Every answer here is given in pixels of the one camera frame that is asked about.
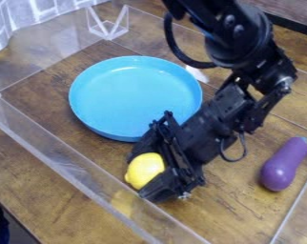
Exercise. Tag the purple toy eggplant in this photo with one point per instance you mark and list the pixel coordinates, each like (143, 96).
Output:
(279, 169)

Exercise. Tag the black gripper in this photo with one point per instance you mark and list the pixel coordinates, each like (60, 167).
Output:
(187, 146)

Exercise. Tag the blue round plastic tray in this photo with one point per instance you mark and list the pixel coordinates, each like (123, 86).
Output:
(124, 92)

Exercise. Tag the white patterned curtain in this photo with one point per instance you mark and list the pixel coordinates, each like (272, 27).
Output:
(24, 13)

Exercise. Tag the clear acrylic enclosure wall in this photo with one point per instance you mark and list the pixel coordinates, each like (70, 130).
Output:
(62, 173)

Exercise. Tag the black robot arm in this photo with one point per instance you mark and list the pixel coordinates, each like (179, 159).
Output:
(240, 45)

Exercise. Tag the yellow toy lemon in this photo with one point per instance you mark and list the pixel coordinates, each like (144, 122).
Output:
(143, 169)

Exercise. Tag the clear acrylic corner bracket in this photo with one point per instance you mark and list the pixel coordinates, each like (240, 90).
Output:
(106, 29)

